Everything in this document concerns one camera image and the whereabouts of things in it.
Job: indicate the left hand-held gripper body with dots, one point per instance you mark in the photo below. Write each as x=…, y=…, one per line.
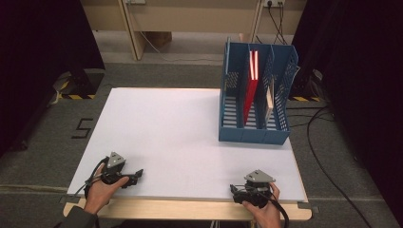
x=115, y=160

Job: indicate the white wall socket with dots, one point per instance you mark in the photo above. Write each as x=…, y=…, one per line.
x=275, y=2

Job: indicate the white power strip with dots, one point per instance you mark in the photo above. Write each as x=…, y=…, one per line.
x=134, y=1

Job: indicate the black curtain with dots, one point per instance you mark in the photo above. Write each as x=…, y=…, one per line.
x=364, y=79
x=38, y=63

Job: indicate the beige wooden desk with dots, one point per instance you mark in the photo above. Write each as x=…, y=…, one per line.
x=190, y=15

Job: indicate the person's left hand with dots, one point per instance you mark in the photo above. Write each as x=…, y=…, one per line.
x=99, y=196

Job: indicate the person's right hand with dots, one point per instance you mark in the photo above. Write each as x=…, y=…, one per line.
x=267, y=217

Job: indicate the black stand base striped tape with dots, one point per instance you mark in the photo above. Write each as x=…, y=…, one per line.
x=305, y=91
x=84, y=83

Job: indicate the green cover white-edged book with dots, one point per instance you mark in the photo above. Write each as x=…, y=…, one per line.
x=269, y=101

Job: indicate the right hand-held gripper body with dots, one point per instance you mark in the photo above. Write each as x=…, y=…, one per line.
x=258, y=190

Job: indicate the blue plastic file rack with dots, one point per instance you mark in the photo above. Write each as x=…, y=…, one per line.
x=253, y=134

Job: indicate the cardboard box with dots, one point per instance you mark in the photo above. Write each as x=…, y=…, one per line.
x=160, y=38

